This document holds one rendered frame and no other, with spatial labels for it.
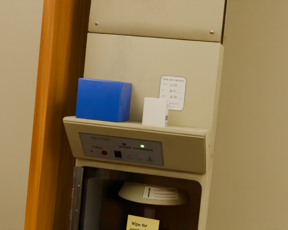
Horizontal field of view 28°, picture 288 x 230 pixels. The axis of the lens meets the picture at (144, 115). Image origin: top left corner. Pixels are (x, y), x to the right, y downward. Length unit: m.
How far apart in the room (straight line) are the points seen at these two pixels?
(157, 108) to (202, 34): 0.21
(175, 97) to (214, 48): 0.14
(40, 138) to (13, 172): 0.63
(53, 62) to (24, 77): 0.59
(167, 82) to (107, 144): 0.20
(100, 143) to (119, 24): 0.29
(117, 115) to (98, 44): 0.21
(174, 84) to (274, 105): 0.49
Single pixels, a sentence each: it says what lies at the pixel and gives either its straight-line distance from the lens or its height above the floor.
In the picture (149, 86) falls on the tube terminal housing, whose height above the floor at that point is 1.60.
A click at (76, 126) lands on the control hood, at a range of 1.28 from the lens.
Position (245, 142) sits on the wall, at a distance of 1.76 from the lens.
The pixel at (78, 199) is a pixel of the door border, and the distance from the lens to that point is 1.40.
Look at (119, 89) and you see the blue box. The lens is 1.25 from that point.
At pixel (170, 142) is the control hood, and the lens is 1.25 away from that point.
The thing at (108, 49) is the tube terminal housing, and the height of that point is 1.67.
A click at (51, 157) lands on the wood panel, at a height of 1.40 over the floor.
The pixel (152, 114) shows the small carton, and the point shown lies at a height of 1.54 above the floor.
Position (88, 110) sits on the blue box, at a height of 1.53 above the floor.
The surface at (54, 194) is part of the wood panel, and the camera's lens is 1.45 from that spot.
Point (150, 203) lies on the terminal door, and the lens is 1.36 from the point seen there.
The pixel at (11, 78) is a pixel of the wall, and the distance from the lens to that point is 1.94.
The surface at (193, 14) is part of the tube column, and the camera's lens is 1.34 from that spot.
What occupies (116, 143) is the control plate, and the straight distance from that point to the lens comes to 1.29.
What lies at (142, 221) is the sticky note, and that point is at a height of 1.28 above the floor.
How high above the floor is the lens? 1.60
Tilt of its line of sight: 3 degrees down
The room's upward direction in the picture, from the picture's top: 5 degrees clockwise
